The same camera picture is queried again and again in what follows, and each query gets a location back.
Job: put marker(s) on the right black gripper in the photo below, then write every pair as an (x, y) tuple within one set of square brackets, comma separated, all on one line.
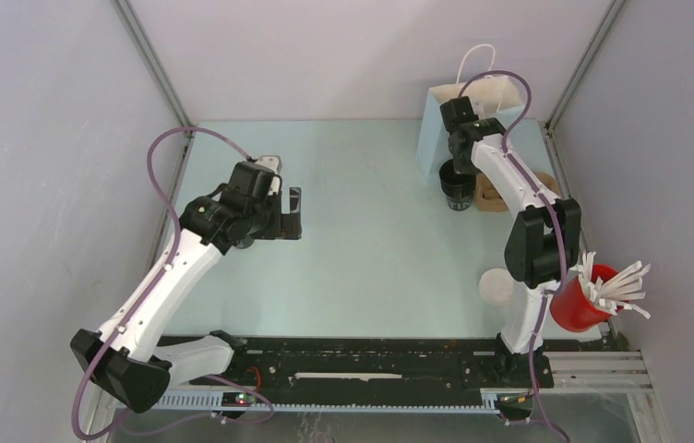
[(462, 165)]

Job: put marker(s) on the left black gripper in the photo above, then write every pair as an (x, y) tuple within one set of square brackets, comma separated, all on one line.
[(285, 226)]

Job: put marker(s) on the red cup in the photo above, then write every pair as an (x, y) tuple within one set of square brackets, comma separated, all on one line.
[(572, 310)]

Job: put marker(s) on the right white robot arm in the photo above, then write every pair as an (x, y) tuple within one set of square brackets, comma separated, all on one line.
[(544, 240)]

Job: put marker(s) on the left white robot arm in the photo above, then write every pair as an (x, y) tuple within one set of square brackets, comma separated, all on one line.
[(131, 364)]

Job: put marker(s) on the light blue paper bag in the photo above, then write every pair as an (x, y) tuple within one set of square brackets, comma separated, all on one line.
[(491, 96)]

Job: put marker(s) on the brown cardboard cup carrier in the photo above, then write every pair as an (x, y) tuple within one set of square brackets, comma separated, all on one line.
[(487, 199)]

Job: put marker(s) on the white plastic lid on table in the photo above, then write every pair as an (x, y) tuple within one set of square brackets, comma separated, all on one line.
[(496, 287)]

